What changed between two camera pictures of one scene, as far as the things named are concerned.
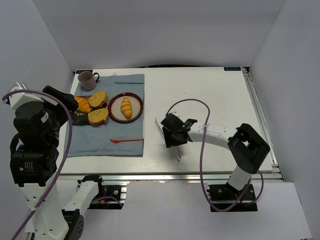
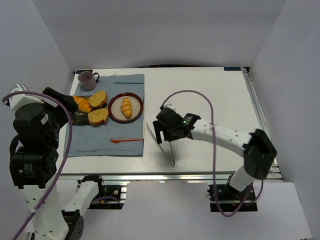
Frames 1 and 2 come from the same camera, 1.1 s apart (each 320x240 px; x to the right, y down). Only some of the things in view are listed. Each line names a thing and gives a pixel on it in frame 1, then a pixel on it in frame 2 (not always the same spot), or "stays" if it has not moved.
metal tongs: x=174 y=148 -> x=163 y=152
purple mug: x=88 y=80 stays
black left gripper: x=64 y=97 stays
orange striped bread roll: x=126 y=108 stays
